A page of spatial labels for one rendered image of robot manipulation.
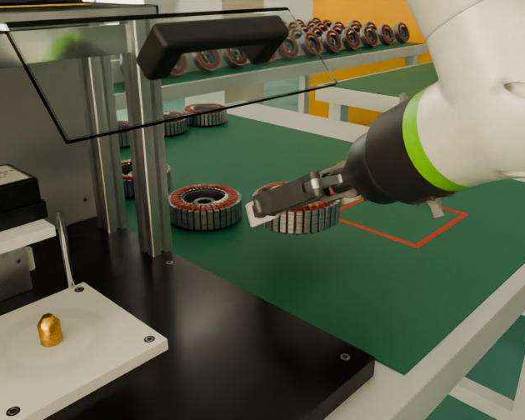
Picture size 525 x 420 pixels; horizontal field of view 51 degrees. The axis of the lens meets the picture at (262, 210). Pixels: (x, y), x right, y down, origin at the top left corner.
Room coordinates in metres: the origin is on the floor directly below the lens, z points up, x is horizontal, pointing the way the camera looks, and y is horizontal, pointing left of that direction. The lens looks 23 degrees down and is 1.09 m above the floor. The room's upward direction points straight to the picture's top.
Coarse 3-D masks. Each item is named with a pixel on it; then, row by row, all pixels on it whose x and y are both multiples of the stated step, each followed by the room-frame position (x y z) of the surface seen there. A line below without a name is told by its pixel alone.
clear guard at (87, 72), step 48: (96, 0) 0.64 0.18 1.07; (48, 48) 0.32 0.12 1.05; (96, 48) 0.34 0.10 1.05; (240, 48) 0.42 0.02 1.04; (288, 48) 0.45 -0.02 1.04; (48, 96) 0.30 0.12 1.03; (96, 96) 0.31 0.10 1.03; (144, 96) 0.33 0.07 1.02; (192, 96) 0.36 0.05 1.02; (240, 96) 0.38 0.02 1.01
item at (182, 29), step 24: (168, 24) 0.34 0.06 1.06; (192, 24) 0.35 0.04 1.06; (216, 24) 0.36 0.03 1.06; (240, 24) 0.38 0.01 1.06; (264, 24) 0.39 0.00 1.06; (144, 48) 0.34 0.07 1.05; (168, 48) 0.33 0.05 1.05; (192, 48) 0.34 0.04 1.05; (216, 48) 0.36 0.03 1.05; (264, 48) 0.40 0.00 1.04; (144, 72) 0.34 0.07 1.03; (168, 72) 0.35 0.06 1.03
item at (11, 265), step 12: (12, 252) 0.51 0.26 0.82; (24, 252) 0.52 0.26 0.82; (0, 264) 0.50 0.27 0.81; (12, 264) 0.51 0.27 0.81; (24, 264) 0.52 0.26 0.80; (0, 276) 0.50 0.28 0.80; (12, 276) 0.51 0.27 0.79; (24, 276) 0.52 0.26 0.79; (0, 288) 0.50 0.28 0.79; (12, 288) 0.51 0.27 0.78; (24, 288) 0.52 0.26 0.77; (0, 300) 0.50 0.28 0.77
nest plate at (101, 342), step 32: (0, 320) 0.45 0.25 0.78; (32, 320) 0.45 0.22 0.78; (64, 320) 0.45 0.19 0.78; (96, 320) 0.45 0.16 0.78; (128, 320) 0.45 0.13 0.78; (0, 352) 0.40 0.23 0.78; (32, 352) 0.40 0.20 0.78; (64, 352) 0.40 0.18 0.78; (96, 352) 0.40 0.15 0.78; (128, 352) 0.40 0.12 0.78; (160, 352) 0.41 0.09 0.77; (0, 384) 0.36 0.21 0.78; (32, 384) 0.36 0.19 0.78; (64, 384) 0.36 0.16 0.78; (96, 384) 0.36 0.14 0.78; (0, 416) 0.32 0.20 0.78; (32, 416) 0.32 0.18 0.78
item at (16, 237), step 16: (0, 176) 0.47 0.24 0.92; (16, 176) 0.47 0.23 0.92; (32, 176) 0.47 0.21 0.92; (0, 192) 0.44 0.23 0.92; (16, 192) 0.45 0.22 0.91; (32, 192) 0.46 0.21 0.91; (0, 208) 0.44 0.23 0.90; (16, 208) 0.45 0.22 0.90; (32, 208) 0.46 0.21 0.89; (0, 224) 0.44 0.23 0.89; (16, 224) 0.45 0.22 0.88; (32, 224) 0.45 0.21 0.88; (48, 224) 0.45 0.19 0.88; (0, 240) 0.42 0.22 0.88; (16, 240) 0.43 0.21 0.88; (32, 240) 0.44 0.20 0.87
